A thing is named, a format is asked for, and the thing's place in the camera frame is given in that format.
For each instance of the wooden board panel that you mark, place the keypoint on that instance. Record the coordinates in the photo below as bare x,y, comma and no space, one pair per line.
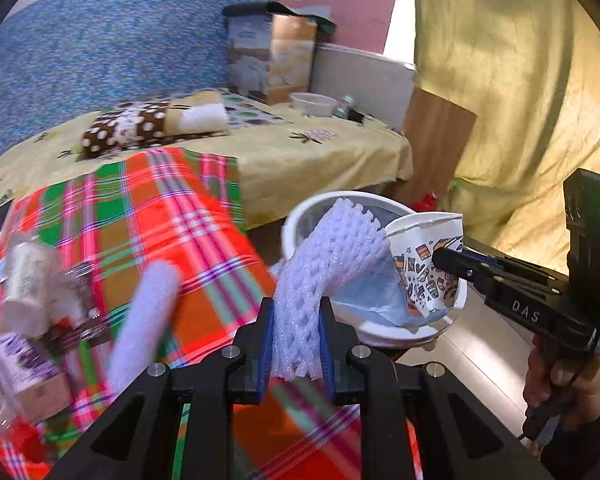
438,131

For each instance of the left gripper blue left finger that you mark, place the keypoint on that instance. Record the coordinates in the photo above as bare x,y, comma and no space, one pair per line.
249,383

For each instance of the bedding package box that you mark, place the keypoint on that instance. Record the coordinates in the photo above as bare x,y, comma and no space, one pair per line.
270,49

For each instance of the white foam net sleeve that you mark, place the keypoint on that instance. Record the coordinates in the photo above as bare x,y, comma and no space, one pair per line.
346,241
144,324

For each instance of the small green jar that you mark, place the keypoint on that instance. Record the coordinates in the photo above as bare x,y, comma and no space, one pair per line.
343,108

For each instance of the clear bottle red cap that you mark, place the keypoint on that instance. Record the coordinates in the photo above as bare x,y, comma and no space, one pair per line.
19,433

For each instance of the red green plaid cloth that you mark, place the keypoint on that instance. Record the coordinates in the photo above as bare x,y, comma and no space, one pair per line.
183,207

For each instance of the yellow green curtain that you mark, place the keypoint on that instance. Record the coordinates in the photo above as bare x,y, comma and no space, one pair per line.
530,72

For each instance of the red detergent bottle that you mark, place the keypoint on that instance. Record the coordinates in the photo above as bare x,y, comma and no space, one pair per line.
428,202

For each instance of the brown polka dot pillow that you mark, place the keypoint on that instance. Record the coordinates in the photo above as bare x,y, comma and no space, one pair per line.
158,121

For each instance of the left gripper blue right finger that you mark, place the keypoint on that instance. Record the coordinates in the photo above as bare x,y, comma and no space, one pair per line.
345,375

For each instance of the white milk carton box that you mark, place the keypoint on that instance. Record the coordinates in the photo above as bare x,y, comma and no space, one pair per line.
36,385

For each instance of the white plastic bowl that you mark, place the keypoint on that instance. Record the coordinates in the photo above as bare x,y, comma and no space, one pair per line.
312,104

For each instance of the blue floral headboard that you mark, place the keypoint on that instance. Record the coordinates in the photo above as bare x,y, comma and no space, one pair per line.
63,58

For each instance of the white yogurt cup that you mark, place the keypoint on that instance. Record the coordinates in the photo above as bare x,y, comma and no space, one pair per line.
30,267

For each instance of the patterned paper cup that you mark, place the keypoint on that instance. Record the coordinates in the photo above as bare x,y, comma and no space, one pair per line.
413,239

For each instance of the person's right hand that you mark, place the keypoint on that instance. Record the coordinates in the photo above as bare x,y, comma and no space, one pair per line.
546,375

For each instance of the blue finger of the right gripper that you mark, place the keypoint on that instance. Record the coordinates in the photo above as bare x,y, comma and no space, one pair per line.
466,264

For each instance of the white round trash bin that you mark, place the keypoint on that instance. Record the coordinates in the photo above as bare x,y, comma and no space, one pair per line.
395,337

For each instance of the translucent trash bag liner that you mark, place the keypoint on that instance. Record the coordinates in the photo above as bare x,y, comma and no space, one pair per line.
377,295

